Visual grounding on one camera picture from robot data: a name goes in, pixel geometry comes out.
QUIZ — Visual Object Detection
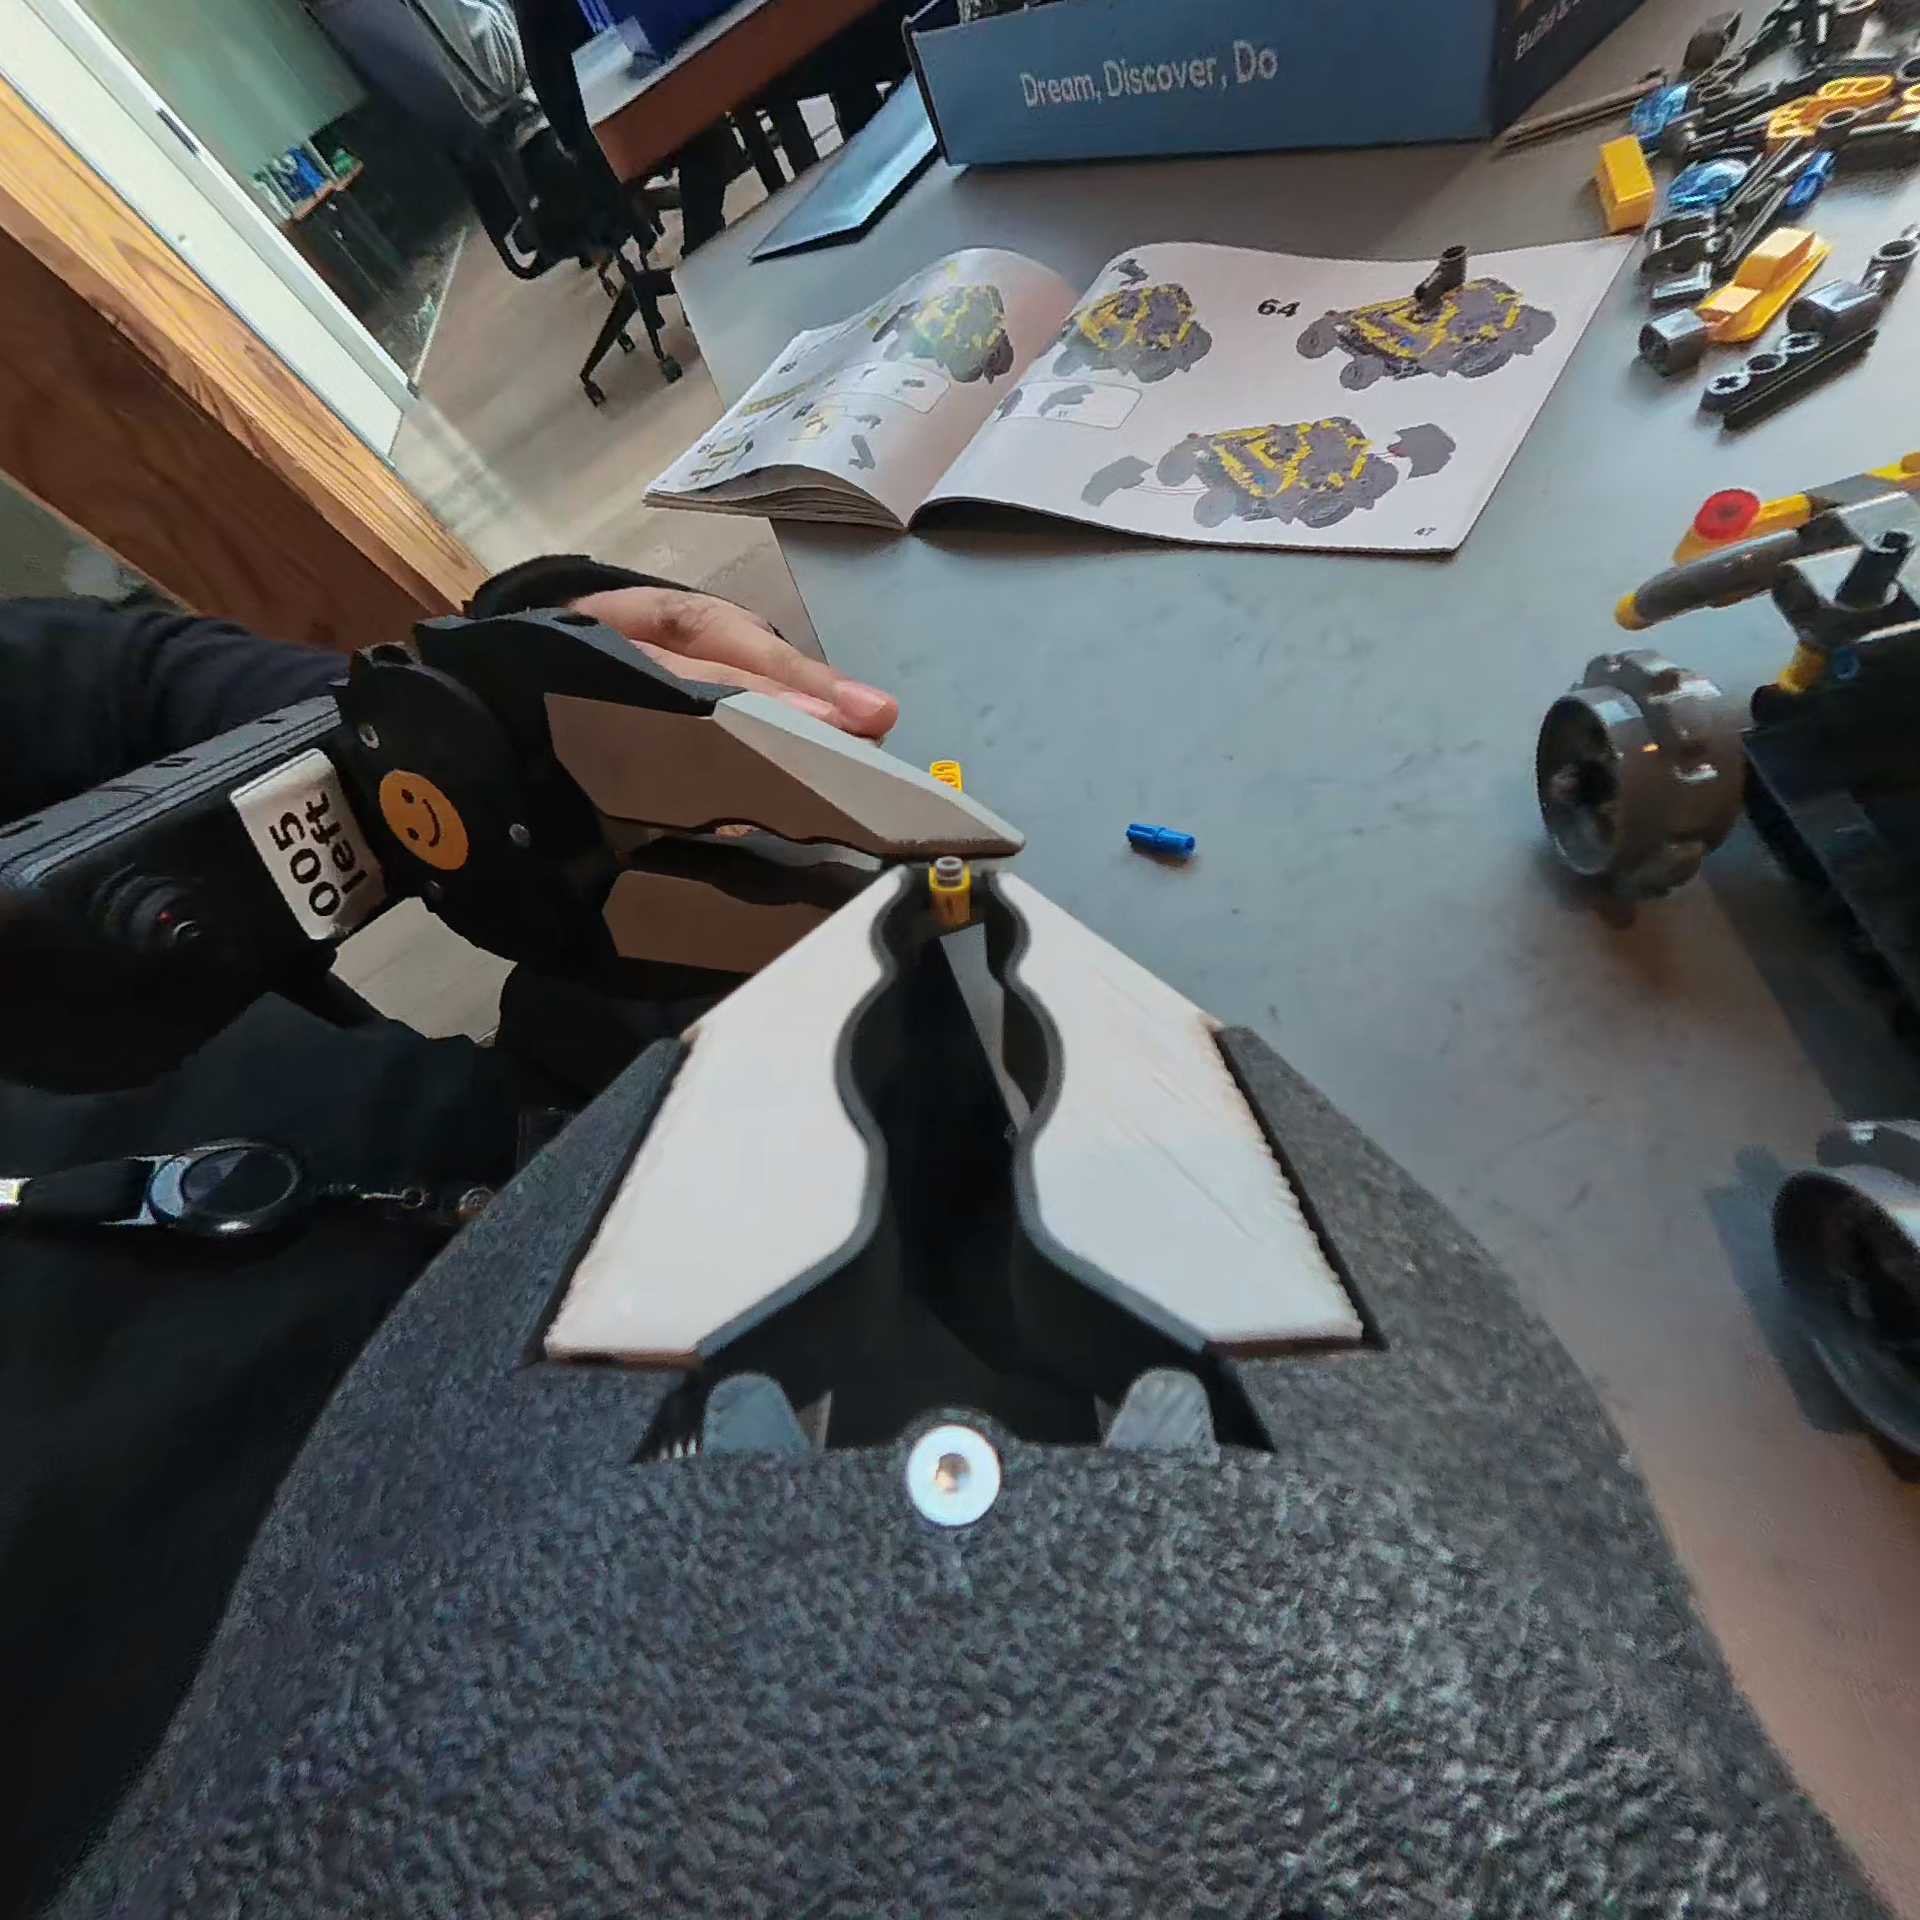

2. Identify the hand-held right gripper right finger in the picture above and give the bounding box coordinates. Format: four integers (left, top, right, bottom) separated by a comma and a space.
982, 872, 1366, 1415

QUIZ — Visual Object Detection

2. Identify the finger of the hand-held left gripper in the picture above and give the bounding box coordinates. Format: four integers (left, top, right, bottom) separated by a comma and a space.
599, 855, 887, 969
540, 691, 1031, 865

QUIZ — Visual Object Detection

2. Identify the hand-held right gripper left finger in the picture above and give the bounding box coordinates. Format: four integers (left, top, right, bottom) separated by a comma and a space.
545, 866, 921, 1412

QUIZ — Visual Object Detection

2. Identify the yellow brick toy car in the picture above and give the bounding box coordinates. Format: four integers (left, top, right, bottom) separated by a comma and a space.
1533, 449, 1920, 1475

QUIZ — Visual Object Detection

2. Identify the person's left forearm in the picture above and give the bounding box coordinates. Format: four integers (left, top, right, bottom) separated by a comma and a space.
0, 556, 694, 811

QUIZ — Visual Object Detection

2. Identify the grey desk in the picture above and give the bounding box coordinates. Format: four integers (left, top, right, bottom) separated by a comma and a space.
675, 0, 1920, 1920

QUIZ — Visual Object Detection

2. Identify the person's left hand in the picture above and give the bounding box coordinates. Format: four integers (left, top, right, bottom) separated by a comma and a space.
569, 586, 903, 743

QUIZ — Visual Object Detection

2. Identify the metal key clip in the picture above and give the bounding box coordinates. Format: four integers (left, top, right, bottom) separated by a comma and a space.
142, 1142, 501, 1248

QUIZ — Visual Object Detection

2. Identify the person's dark clothing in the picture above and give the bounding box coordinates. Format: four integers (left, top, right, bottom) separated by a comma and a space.
0, 976, 601, 1920

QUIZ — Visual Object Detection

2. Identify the open instruction booklet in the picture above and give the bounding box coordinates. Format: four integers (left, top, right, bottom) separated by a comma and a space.
644, 241, 1641, 558

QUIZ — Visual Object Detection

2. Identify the dark blue flat folder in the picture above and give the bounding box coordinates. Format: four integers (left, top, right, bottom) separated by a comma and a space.
748, 71, 942, 265

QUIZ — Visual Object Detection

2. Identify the black office chair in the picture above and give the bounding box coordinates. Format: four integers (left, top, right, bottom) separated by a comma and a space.
461, 0, 694, 409

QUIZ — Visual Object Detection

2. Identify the blue cardboard kit box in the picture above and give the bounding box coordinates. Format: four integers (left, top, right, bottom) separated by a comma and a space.
908, 0, 1649, 168

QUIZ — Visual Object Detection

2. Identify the pile of small brick parts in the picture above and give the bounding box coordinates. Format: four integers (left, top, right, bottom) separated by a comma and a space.
1590, 0, 1920, 432

